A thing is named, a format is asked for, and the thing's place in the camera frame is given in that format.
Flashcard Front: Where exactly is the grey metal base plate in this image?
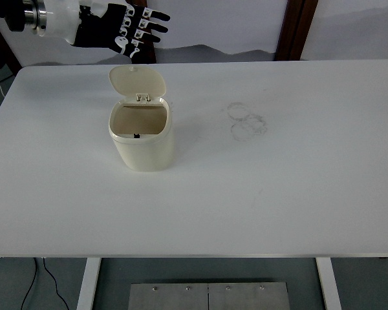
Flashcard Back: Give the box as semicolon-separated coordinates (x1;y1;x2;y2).
128;282;290;309

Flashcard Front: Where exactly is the black floor cable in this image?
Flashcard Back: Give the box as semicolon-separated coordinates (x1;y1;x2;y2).
20;257;39;310
42;257;70;310

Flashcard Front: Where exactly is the cream plastic trash can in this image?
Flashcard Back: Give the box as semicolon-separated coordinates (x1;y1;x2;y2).
109;65;175;172

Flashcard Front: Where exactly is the white table leg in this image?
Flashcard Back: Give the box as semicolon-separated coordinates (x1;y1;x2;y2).
316;257;342;310
76;258;102;310

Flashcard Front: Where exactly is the left white table leg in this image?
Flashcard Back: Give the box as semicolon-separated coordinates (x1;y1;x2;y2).
76;258;102;310

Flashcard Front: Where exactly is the right dark wooden post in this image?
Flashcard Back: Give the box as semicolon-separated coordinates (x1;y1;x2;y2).
274;0;319;61

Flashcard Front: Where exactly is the far left wooden post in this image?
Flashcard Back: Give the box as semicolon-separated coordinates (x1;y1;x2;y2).
0;17;23;77

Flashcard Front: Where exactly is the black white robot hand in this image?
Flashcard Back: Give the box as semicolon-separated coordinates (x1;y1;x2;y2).
36;0;171;60

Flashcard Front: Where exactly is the right white table leg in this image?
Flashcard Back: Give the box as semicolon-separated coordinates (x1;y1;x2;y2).
316;257;342;310

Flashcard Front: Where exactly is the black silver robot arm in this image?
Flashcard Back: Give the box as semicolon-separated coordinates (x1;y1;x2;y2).
0;1;171;64

